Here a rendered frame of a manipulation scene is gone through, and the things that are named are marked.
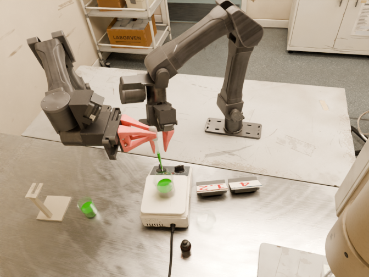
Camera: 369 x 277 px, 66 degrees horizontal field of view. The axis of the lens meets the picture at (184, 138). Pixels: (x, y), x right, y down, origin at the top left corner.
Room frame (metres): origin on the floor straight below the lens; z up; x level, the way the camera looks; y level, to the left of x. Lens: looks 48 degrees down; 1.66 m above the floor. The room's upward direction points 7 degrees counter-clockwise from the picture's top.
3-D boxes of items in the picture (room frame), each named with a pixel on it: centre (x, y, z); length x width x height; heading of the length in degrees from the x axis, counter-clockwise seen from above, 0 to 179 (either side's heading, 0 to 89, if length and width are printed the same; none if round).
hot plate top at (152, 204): (0.42, 0.07, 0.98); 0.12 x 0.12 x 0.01; 81
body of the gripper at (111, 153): (0.44, 0.17, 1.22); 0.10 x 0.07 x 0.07; 171
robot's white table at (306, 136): (0.83, -0.01, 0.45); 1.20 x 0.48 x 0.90; 70
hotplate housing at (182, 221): (0.45, 0.07, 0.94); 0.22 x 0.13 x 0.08; 171
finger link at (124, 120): (0.42, 0.10, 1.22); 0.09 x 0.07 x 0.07; 81
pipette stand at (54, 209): (0.47, 0.42, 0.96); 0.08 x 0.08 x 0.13; 78
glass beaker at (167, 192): (0.42, 0.07, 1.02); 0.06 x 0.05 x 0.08; 123
